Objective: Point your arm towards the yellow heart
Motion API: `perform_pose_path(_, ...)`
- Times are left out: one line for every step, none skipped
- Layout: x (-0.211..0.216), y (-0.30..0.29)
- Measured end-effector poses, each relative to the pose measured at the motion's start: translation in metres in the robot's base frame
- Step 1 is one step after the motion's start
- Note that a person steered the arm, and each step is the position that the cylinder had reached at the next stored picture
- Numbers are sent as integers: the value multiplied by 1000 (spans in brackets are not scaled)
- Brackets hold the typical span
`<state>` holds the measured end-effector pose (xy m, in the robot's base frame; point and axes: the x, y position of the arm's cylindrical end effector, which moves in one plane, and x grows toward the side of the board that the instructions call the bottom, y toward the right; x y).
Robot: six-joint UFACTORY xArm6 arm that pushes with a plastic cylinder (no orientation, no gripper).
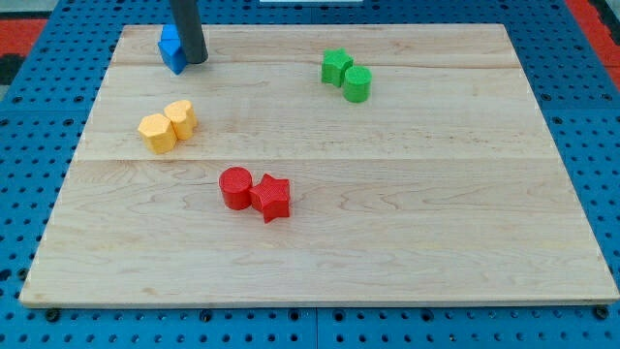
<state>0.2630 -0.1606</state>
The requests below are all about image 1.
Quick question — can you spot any yellow heart block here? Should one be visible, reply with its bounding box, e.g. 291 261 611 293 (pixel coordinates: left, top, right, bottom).
164 100 198 141

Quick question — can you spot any red star block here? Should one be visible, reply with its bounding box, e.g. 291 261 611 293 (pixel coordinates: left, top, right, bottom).
249 174 291 223

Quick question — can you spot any red cylinder block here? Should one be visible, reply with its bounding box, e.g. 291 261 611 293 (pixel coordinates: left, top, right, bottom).
219 167 253 210

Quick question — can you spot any green cylinder block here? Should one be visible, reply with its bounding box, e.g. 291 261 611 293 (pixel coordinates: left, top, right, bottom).
343 66 372 103

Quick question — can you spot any green star block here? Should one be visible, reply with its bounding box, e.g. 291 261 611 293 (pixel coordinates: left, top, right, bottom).
321 48 354 87

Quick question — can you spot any light wooden board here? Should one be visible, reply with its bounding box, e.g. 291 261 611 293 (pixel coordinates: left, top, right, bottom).
19 23 619 309

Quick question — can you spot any yellow hexagon block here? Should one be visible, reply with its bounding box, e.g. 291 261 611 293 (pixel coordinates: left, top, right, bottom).
138 113 177 154

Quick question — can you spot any blue triangular block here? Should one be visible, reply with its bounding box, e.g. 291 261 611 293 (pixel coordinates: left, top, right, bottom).
158 40 188 75

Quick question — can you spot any blue cube block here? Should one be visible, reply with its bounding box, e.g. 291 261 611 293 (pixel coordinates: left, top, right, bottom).
160 24 179 42

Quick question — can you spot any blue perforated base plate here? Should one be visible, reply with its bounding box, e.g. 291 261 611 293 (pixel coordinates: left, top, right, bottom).
1 1 619 348

